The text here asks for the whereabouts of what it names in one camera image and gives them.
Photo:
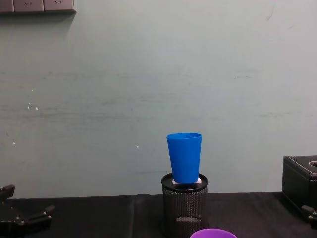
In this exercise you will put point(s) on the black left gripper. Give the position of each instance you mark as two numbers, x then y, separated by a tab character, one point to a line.
11	226

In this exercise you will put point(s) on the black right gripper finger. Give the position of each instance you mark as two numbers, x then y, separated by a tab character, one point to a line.
311	213

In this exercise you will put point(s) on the black leather tissue box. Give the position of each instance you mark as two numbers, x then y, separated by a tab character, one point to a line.
298	181

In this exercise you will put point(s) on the black table cloth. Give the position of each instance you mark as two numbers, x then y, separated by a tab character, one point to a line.
99	215

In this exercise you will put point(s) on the purple plastic cup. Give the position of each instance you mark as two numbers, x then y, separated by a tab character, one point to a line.
213	234

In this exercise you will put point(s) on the small white plastic piece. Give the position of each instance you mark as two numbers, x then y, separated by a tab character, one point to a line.
199	181

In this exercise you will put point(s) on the black mesh pen holder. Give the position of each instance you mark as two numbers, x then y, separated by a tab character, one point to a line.
184	203

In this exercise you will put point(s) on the blue plastic cup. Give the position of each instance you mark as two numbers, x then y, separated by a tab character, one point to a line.
184	158

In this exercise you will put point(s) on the grey wall socket panel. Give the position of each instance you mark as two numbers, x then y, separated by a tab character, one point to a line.
37	5

